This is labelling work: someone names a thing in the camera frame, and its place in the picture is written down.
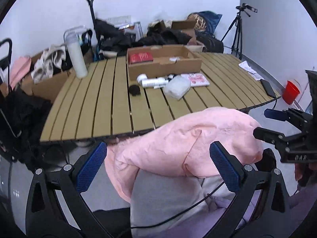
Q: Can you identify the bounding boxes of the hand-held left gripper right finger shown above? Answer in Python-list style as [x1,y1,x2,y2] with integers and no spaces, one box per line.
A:
[209,141,298,238]

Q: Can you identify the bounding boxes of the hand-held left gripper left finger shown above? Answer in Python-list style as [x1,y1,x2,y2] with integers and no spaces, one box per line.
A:
[25,141,132,238]

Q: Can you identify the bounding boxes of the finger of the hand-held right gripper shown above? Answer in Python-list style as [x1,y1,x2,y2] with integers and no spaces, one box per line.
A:
[264,108,310,129]
[253,126,290,152]

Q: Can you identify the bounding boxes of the pink patterned pouch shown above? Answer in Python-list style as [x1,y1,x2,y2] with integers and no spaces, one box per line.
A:
[181,73,210,88]

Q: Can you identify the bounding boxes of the clear plastic bag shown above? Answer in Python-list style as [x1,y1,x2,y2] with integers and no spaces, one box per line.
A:
[163,76,192,101]

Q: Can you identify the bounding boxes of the shallow cardboard tray box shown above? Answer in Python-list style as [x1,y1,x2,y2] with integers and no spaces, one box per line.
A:
[126,45,202,81]

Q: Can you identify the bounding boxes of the person's right forearm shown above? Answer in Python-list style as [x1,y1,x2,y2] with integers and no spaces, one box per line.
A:
[288,185,317,231]

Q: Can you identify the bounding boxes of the person's right hand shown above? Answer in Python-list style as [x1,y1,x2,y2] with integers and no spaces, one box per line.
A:
[295,163,304,182]

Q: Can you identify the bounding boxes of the black chair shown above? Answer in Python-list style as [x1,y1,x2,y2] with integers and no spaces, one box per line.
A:
[93,148,281,238]

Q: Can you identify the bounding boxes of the red bucket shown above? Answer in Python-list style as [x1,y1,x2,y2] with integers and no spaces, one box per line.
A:
[282,80,301,105]

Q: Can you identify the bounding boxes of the black smartphone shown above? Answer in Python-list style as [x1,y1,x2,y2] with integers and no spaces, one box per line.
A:
[260,79,276,98]

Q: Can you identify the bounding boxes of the purple jacket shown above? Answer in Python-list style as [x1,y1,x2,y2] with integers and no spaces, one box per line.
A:
[158,196,263,238]

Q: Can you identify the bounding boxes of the pink blanket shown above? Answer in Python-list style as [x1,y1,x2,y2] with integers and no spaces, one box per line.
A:
[104,107,264,204]

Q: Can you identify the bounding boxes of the printed paper sheets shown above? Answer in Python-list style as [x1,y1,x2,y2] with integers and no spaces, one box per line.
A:
[238,61,265,81]

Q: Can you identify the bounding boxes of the large cardboard box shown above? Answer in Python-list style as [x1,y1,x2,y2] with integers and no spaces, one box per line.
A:
[21,50,93,103]

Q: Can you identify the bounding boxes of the black tripod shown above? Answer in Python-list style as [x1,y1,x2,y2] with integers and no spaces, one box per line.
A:
[220,11,244,60]

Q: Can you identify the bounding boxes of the black backpack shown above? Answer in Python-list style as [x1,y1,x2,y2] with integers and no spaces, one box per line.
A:
[196,33,224,53]

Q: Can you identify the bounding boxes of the white water bottle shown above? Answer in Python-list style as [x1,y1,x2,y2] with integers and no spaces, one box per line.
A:
[65,33,88,78]

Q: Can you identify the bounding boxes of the beige clothes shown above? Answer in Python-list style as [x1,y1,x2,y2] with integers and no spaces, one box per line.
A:
[31,44,68,83]

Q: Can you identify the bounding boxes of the blue cushion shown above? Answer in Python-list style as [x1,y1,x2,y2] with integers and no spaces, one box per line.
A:
[198,11,223,34]

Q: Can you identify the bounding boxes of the wicker ball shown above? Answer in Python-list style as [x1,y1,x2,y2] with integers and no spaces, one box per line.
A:
[193,13,207,31]

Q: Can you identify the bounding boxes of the red flat box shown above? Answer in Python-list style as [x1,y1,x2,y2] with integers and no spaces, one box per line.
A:
[129,51,154,63]

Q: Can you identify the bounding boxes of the pink bag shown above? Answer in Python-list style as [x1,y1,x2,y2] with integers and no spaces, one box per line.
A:
[10,57,32,90]

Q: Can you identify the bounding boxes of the open brown cardboard box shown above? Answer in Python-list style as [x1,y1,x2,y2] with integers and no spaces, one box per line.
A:
[171,20,206,52]

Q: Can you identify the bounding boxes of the black jacket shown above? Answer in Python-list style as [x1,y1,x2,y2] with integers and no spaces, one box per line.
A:
[137,28,192,47]

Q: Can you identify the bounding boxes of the black clothes pile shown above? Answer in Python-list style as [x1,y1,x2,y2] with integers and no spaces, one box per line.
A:
[94,18,135,55]

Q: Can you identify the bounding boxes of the keyboard print box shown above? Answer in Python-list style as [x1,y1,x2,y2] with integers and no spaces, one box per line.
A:
[119,22,143,41]

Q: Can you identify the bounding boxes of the beige tote bag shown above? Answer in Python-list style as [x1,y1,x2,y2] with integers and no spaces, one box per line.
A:
[148,20,172,31]

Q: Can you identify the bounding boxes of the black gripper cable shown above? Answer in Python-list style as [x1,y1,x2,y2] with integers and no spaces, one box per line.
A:
[130,181,224,228]

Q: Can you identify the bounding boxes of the wall power outlets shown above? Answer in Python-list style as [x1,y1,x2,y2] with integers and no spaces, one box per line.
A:
[108,16,132,24]

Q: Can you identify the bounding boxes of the black trolley handle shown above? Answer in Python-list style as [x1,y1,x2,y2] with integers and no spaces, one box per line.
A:
[85,0,99,42]

